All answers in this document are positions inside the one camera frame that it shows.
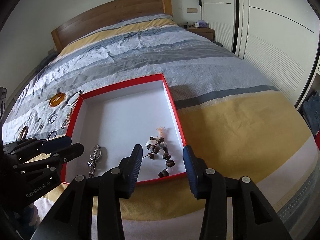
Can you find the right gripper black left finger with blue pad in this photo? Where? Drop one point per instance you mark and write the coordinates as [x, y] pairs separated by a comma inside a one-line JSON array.
[[71, 215]]

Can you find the dark blue pillow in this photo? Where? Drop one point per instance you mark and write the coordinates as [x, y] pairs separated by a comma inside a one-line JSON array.
[[48, 59]]

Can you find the striped bed duvet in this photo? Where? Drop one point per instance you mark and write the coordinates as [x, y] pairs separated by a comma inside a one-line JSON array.
[[234, 118]]

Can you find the wooden headboard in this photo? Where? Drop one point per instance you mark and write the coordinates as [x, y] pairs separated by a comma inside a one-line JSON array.
[[104, 15]]

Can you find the red white shallow box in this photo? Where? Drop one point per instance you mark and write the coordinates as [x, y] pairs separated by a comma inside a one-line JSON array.
[[119, 116]]

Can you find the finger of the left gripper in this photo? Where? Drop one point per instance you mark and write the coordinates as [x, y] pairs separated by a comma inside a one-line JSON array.
[[43, 145], [56, 159]]

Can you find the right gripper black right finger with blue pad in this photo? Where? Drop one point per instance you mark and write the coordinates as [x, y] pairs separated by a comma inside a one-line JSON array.
[[253, 216]]

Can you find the wooden nightstand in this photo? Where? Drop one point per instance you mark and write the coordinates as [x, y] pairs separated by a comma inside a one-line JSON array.
[[204, 32]]

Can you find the blue clothes pile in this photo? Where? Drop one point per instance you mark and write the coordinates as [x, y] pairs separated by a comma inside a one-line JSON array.
[[310, 109]]

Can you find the wall light switch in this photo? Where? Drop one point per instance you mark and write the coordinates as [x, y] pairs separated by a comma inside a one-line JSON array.
[[192, 10]]

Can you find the amber bangle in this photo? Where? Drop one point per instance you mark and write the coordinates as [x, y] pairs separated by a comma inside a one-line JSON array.
[[57, 99]]

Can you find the silver watch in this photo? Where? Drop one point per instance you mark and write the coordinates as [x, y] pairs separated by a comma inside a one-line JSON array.
[[94, 157]]

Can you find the white sliding wardrobe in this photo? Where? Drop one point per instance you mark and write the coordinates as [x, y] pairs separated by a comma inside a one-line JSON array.
[[279, 37]]

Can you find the silver oval bangle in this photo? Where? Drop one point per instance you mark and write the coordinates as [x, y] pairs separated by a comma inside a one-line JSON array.
[[72, 99]]

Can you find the red object on floor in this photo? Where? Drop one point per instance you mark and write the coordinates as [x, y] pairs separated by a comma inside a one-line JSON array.
[[317, 140]]

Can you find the purple tissue box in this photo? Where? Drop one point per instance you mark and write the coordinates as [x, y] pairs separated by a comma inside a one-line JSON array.
[[201, 24]]

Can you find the hand in blue glove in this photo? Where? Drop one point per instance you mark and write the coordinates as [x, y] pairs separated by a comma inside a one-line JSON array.
[[32, 218]]

